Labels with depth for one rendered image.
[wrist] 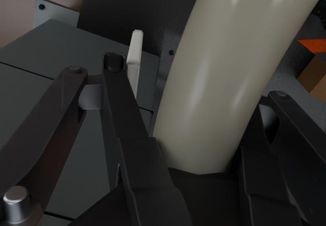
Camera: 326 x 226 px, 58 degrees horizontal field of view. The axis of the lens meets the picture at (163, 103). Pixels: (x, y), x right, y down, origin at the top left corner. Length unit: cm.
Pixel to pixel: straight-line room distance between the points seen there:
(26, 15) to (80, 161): 73
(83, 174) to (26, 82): 28
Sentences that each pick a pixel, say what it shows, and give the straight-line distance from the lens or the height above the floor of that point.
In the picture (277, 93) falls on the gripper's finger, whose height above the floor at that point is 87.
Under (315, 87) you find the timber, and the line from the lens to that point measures 106.
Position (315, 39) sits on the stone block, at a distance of 61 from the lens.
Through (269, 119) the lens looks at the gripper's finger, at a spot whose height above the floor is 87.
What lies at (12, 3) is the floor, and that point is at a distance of 116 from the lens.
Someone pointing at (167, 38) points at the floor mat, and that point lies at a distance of 103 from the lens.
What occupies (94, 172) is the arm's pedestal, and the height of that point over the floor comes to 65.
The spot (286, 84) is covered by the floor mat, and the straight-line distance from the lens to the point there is 116.
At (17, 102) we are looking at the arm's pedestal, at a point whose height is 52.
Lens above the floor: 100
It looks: 61 degrees down
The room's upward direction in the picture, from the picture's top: 175 degrees counter-clockwise
